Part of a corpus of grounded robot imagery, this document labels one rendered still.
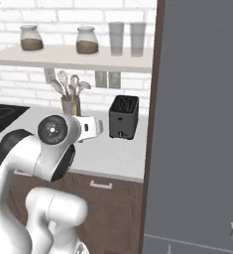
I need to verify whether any glass jar with brown contents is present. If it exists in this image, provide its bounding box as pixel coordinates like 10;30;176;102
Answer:
19;24;45;53
75;25;100;56

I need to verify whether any grey fridge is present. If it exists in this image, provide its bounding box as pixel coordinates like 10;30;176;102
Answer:
143;0;233;254

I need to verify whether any brown wooden side panel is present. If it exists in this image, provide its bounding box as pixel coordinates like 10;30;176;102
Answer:
137;0;168;254

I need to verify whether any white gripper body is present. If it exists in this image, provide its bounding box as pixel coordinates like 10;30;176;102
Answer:
93;117;105;139

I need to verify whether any pale spatula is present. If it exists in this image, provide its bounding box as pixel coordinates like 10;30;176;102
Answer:
49;78;66;99

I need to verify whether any black hob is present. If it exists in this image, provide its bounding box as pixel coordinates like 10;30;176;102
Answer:
0;102;31;143

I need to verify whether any steel utensil pot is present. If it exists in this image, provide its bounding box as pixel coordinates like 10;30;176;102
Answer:
60;95;82;117

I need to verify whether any pale ladle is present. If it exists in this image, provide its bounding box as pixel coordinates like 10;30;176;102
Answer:
75;80;92;99

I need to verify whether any dark grey toaster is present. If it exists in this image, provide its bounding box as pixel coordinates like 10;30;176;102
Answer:
108;94;140;141

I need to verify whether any pale wall shelf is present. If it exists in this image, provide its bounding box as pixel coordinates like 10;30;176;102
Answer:
0;43;155;74

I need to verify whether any silver drawer handle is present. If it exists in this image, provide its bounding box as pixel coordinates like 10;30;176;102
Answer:
13;169;34;179
89;180;114;191

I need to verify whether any brown wooden drawer front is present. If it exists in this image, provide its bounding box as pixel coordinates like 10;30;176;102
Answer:
67;172;145;254
0;161;57;232

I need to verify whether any pale serving spoon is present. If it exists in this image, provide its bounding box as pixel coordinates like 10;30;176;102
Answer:
68;74;80;99

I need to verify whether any grey double wall socket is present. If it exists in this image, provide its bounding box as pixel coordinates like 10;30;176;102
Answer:
94;69;122;90

